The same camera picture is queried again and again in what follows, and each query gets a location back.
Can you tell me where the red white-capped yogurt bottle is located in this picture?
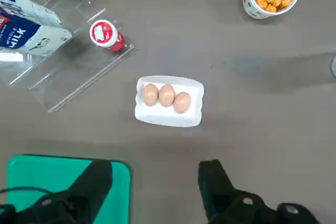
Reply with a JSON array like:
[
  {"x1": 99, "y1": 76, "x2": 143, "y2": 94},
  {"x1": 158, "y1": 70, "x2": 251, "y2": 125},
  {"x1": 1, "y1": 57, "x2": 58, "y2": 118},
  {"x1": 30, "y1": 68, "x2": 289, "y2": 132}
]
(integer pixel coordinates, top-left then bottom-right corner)
[{"x1": 89, "y1": 19, "x2": 126, "y2": 52}]

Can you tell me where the white egg box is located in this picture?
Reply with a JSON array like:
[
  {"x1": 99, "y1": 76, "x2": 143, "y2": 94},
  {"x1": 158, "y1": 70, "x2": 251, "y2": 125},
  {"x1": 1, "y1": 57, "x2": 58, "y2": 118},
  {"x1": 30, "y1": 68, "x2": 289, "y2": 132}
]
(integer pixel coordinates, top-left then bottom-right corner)
[{"x1": 134, "y1": 75, "x2": 205, "y2": 128}]

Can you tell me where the brown egg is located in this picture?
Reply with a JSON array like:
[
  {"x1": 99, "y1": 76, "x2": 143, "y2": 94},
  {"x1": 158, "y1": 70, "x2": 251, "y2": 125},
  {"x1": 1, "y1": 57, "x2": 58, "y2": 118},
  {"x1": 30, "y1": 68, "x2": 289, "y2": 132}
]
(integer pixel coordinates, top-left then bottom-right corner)
[
  {"x1": 142, "y1": 83, "x2": 159, "y2": 107},
  {"x1": 158, "y1": 84, "x2": 175, "y2": 108},
  {"x1": 173, "y1": 91, "x2": 192, "y2": 114}
]

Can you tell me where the clear acrylic shelf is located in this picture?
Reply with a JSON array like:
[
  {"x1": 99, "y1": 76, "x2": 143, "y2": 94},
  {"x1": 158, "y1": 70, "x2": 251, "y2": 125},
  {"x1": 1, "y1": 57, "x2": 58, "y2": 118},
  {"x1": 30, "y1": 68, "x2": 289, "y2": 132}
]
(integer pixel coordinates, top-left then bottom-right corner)
[{"x1": 0, "y1": 0, "x2": 139, "y2": 113}]

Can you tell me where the blue white milk carton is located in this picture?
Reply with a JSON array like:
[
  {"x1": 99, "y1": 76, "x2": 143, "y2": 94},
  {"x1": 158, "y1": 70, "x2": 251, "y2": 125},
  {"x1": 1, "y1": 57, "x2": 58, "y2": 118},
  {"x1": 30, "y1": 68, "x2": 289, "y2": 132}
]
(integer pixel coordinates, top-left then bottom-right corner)
[{"x1": 0, "y1": 0, "x2": 74, "y2": 57}]

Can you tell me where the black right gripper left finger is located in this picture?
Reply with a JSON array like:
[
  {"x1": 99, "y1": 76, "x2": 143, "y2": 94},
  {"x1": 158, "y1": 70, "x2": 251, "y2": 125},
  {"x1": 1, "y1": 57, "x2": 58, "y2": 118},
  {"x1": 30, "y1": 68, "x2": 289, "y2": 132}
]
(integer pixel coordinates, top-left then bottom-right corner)
[{"x1": 0, "y1": 158, "x2": 113, "y2": 224}]

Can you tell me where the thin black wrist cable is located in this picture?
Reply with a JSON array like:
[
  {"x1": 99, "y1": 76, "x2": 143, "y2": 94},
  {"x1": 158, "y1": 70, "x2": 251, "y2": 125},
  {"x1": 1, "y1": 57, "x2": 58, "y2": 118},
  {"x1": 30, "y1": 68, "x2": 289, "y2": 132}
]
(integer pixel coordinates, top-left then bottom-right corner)
[{"x1": 0, "y1": 186, "x2": 69, "y2": 204}]

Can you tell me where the green plastic tray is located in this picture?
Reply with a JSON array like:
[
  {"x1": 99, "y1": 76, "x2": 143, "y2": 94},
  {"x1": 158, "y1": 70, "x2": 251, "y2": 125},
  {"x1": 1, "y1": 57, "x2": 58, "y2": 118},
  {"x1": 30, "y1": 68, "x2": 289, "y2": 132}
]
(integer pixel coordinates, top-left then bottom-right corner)
[{"x1": 6, "y1": 155, "x2": 131, "y2": 224}]

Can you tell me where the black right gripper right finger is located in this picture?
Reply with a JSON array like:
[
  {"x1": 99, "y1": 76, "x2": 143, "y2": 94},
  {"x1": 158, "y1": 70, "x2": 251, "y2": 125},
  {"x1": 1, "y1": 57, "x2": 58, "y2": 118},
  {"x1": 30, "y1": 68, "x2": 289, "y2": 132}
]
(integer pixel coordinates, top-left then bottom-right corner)
[{"x1": 198, "y1": 158, "x2": 321, "y2": 224}]

